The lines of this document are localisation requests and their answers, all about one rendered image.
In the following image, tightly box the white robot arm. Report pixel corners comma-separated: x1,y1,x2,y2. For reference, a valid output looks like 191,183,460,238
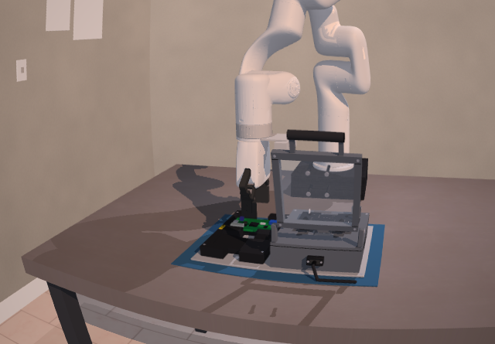
234,0,370,153

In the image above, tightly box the green circuit board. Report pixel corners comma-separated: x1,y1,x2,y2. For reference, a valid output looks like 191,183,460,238
230,216,277,232

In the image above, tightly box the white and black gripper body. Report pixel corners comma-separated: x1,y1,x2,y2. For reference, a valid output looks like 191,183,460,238
236,136,271,188

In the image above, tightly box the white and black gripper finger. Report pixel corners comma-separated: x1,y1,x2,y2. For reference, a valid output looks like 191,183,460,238
239,169,257,218
255,179,269,203

